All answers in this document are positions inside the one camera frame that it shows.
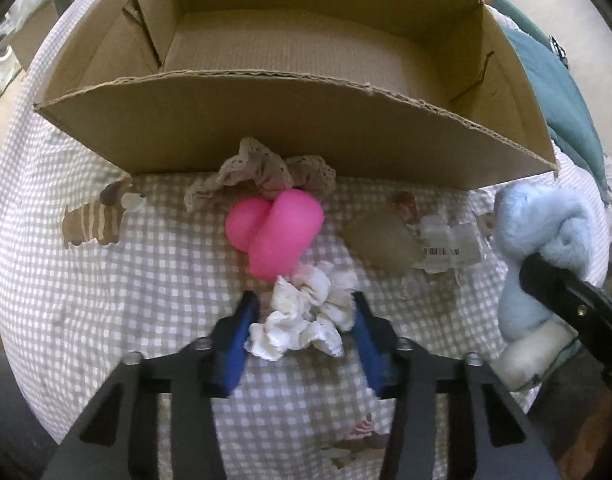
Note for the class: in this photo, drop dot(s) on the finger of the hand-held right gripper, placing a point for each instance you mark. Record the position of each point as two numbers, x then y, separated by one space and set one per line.
568 295

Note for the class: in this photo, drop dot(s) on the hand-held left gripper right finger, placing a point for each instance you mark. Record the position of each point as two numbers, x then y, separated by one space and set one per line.
369 335

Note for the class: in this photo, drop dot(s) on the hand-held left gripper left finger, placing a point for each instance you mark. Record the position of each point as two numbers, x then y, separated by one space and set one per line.
237 332

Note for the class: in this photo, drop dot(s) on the light blue plush toy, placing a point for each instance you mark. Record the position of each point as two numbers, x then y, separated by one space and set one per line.
540 255

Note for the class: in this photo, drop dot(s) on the white scrunchie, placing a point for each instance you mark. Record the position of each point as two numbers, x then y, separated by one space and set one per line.
306 312

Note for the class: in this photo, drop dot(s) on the beige pad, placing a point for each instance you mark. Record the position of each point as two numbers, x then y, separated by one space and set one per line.
400 240

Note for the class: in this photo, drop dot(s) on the pink heart-shaped soft toy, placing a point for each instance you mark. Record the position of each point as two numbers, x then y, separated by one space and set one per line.
276 232

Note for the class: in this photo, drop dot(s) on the beige lace scrunchie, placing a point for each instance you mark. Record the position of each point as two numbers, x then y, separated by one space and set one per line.
258 172

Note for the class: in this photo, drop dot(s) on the cardboard box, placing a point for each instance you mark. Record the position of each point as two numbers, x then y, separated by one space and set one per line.
296 70

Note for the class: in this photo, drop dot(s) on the checkered bed sheet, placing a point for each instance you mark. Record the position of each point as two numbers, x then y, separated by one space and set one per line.
136 285

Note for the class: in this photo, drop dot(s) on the teal blanket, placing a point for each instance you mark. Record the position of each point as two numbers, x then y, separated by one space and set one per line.
550 85

